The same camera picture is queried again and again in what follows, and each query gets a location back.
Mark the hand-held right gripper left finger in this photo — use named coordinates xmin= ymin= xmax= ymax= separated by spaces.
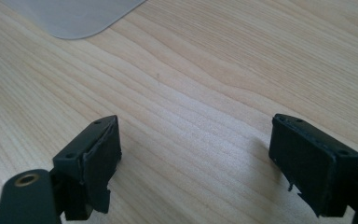
xmin=51 ymin=115 xmax=123 ymax=221

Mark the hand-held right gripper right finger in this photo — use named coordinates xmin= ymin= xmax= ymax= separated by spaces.
xmin=268 ymin=113 xmax=358 ymax=218

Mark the clear plastic storage box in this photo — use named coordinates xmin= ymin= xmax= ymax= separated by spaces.
xmin=0 ymin=0 xmax=147 ymax=40

